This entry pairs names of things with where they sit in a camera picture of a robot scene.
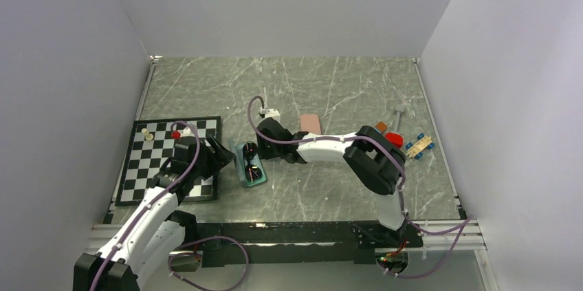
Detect blue orange toy block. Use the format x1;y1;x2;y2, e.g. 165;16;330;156
374;122;388;133

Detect black white chessboard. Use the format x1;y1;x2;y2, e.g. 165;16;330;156
115;116;221;206

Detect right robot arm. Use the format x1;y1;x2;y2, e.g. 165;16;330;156
254;118;406;247

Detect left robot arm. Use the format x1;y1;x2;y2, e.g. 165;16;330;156
72;136;236;290

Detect grey blue glasses case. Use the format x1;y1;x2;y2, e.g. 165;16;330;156
228;138;267;188

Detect pink glasses case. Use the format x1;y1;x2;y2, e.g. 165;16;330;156
299;114;322;135

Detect wooden toy car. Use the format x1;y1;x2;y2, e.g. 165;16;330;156
405;133;435;160

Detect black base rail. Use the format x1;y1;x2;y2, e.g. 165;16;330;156
175;221;424;268

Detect grey toy hammer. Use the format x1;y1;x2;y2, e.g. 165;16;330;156
392;105;405;133

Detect red toy block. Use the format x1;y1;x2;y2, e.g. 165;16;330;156
384;132;404;149

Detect aluminium frame rail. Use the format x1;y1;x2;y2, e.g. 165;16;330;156
84;220;487;256

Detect black sunglasses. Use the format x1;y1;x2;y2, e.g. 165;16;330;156
242;141;263;182

